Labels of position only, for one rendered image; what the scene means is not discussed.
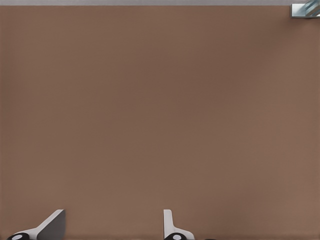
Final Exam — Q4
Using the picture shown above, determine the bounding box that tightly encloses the silver frame post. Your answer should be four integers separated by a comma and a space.
289, 0, 320, 19

